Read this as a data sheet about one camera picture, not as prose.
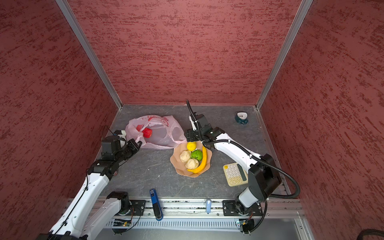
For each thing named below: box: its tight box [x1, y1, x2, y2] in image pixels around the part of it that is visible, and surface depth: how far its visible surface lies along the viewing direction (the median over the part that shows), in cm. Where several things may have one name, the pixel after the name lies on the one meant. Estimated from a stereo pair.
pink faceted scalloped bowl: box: [170, 141, 213, 178], surface depth 89 cm
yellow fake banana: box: [187, 145, 207, 174], surface depth 85 cm
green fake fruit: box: [191, 149, 203, 161], surface depth 89 cm
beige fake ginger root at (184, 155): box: [179, 150, 192, 163], surface depth 89 cm
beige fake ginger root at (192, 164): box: [185, 158, 199, 170], surface depth 85 cm
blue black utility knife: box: [149, 188, 164, 221], surface depth 76 cm
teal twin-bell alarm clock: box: [235, 111, 249, 126], surface depth 112 cm
